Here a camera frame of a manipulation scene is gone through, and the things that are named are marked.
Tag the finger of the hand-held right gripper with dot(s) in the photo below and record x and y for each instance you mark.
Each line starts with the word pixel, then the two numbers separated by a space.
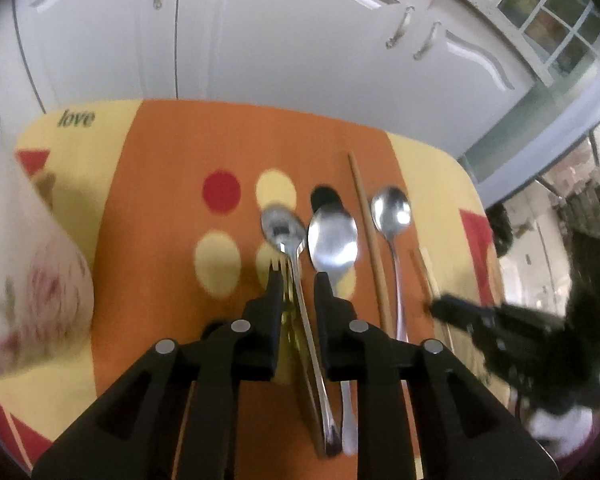
pixel 472 305
pixel 455 320

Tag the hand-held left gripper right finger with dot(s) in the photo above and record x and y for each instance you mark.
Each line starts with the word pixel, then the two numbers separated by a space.
pixel 325 320

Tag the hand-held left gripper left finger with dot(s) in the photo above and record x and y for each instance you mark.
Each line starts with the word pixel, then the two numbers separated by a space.
pixel 275 310

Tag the gold metal fork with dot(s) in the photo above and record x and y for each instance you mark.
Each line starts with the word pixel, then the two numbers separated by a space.
pixel 302 360

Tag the large metal spoon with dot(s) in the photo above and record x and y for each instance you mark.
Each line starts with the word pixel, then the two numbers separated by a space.
pixel 332 240

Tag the person's right forearm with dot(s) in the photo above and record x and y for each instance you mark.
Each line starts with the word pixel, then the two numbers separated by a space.
pixel 560 430

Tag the black plastic bag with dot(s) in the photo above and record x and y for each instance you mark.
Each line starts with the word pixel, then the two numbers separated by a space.
pixel 500 230

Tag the orange yellow printed tablecloth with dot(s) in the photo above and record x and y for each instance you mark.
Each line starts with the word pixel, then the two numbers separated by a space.
pixel 170 240

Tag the white cabinet door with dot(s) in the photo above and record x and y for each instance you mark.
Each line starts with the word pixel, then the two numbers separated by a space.
pixel 105 50
pixel 290 50
pixel 480 90
pixel 15 60

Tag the white framed glass door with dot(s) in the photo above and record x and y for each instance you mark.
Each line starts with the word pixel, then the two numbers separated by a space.
pixel 555 20

